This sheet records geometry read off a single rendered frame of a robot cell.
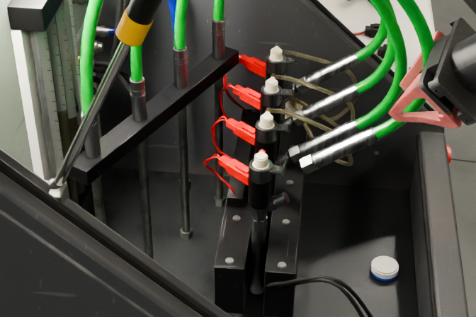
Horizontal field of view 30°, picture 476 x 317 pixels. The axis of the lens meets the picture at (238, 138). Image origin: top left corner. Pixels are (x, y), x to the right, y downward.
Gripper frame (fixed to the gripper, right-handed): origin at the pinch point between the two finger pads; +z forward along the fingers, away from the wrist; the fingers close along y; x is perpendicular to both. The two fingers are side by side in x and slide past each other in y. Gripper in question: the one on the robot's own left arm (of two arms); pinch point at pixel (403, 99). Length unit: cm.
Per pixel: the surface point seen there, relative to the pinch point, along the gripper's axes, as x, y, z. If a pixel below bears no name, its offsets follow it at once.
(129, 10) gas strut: -32.4, 30.8, -16.4
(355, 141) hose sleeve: 0.3, 3.4, 6.4
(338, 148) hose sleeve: -0.3, 4.0, 8.4
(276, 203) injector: 0.9, 7.7, 18.9
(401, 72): 0.4, -6.5, 3.0
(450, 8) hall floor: 100, -223, 143
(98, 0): -31.0, 7.5, 12.9
